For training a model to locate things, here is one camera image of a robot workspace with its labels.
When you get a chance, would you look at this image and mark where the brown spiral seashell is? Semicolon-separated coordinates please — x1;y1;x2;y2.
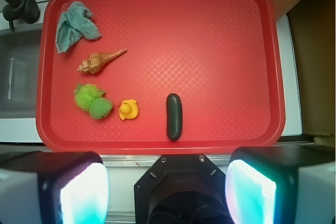
77;48;128;74

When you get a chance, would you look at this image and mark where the black faucet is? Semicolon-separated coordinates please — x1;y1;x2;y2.
3;0;40;31

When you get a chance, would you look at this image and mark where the teal crumpled cloth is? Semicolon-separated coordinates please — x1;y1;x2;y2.
55;1;102;54

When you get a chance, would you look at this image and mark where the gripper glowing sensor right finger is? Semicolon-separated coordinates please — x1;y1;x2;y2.
225;146;335;223

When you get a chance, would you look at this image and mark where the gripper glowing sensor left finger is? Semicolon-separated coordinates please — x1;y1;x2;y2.
1;151;110;223

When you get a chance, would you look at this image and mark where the steel sink basin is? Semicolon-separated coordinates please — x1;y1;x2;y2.
1;24;42;119

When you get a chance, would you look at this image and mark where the green plush animal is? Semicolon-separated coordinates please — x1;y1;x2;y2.
74;83;113;120

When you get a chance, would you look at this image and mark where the dark green pickle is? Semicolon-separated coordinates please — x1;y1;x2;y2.
166;93;183;141

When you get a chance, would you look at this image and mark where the red plastic tray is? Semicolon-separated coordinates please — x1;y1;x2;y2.
36;0;285;155

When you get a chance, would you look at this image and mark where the yellow rubber duck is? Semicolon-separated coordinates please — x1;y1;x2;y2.
118;99;139;121

